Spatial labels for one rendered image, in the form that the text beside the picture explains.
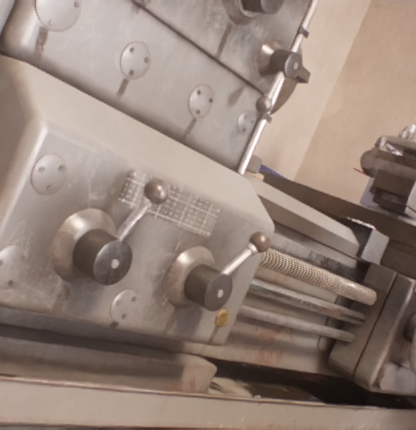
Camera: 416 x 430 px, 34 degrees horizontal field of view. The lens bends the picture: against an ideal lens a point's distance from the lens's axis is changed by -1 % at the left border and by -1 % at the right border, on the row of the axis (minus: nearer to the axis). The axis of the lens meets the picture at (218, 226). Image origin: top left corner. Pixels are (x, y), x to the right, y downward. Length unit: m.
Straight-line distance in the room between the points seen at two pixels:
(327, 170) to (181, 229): 5.94
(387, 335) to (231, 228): 0.75
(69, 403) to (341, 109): 6.27
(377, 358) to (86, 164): 1.07
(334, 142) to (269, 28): 5.78
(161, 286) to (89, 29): 0.38
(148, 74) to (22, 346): 0.45
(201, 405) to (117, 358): 0.17
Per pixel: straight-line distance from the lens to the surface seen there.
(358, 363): 1.77
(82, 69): 0.99
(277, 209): 1.42
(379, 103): 6.92
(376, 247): 1.79
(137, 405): 1.10
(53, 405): 0.99
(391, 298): 1.75
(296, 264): 1.41
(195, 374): 1.38
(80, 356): 1.15
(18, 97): 0.86
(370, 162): 2.14
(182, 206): 0.99
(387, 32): 7.25
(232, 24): 1.16
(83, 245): 0.86
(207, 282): 1.00
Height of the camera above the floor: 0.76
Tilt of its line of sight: 1 degrees down
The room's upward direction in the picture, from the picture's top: 24 degrees clockwise
